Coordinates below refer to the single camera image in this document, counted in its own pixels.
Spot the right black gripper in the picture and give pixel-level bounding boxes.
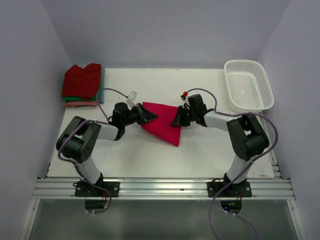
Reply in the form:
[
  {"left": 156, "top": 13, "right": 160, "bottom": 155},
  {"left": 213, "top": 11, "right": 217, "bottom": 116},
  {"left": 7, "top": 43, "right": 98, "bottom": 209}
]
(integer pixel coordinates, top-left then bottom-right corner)
[{"left": 170, "top": 105, "right": 197, "bottom": 127}]

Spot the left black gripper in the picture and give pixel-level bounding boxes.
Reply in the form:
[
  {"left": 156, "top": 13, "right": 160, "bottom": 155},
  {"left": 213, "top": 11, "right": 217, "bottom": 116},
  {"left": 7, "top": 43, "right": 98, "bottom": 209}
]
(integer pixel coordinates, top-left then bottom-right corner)
[{"left": 122, "top": 102, "right": 157, "bottom": 127}]

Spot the pink red t shirt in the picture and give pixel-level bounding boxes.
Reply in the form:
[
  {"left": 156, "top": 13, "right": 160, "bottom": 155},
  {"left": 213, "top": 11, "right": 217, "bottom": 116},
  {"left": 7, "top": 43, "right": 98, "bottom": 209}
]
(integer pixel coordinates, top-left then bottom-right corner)
[{"left": 141, "top": 102, "right": 181, "bottom": 147}]

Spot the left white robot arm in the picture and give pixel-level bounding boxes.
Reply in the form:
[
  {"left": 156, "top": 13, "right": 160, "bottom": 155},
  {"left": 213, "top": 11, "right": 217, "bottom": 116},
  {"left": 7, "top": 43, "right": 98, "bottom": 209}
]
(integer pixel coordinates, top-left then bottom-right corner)
[{"left": 56, "top": 102, "right": 158, "bottom": 197}]

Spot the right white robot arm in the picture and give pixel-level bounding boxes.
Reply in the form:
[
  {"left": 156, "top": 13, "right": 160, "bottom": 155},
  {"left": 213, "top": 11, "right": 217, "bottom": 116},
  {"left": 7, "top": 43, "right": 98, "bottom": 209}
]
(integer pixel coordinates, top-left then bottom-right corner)
[{"left": 170, "top": 92, "right": 270, "bottom": 197}]

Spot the blue folded shirt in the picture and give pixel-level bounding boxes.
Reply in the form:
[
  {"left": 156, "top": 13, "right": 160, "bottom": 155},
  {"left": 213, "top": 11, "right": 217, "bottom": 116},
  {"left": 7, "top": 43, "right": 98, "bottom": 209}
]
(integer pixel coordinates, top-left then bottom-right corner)
[{"left": 97, "top": 66, "right": 105, "bottom": 104}]

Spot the salmon folded shirt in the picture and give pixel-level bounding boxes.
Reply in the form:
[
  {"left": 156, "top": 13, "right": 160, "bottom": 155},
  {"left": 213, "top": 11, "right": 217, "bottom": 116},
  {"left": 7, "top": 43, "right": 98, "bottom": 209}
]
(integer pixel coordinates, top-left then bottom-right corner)
[{"left": 62, "top": 101, "right": 99, "bottom": 108}]

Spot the white plastic basket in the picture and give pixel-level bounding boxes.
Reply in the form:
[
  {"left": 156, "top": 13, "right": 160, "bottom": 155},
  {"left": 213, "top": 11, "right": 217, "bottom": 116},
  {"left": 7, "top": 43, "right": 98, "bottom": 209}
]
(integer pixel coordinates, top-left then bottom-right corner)
[{"left": 224, "top": 59, "right": 275, "bottom": 113}]

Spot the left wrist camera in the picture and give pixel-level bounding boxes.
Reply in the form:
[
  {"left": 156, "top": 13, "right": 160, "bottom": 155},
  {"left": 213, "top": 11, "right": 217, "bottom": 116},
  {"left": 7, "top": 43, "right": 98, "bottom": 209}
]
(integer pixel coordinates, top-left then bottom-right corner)
[{"left": 126, "top": 91, "right": 137, "bottom": 109}]

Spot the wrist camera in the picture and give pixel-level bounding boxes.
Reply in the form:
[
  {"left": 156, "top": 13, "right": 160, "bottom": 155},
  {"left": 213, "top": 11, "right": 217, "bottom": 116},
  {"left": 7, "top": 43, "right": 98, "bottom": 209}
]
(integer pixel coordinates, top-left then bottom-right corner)
[
  {"left": 126, "top": 91, "right": 137, "bottom": 109},
  {"left": 180, "top": 91, "right": 189, "bottom": 104}
]

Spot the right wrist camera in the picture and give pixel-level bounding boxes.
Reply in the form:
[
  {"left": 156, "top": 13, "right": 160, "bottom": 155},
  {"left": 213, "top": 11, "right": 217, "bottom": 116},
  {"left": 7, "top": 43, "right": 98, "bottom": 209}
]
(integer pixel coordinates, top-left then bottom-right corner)
[{"left": 180, "top": 91, "right": 189, "bottom": 104}]

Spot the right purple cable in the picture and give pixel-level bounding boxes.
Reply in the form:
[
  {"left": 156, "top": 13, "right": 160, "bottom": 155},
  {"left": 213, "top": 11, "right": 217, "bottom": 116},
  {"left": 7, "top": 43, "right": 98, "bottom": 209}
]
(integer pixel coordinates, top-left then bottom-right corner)
[{"left": 185, "top": 87, "right": 279, "bottom": 240}]

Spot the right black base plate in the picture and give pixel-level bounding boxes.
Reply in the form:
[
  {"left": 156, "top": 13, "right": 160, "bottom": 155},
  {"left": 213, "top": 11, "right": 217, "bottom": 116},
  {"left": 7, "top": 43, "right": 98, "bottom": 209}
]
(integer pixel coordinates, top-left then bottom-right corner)
[{"left": 206, "top": 180, "right": 253, "bottom": 198}]

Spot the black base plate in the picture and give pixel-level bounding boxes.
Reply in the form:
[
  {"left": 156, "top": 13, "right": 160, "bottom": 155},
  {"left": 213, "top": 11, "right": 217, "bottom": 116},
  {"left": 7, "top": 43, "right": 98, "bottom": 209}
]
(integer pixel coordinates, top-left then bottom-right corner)
[
  {"left": 206, "top": 180, "right": 253, "bottom": 198},
  {"left": 72, "top": 181, "right": 120, "bottom": 198}
]

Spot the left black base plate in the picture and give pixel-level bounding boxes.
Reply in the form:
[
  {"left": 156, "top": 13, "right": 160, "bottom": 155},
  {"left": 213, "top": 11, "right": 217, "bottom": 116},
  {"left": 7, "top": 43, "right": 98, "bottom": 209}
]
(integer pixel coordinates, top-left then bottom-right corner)
[{"left": 72, "top": 181, "right": 120, "bottom": 198}]

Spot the aluminium mounting rail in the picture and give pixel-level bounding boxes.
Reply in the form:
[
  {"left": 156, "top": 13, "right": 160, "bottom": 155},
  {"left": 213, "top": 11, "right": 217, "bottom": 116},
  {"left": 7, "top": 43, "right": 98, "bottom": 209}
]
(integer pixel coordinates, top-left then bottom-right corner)
[{"left": 31, "top": 177, "right": 296, "bottom": 200}]

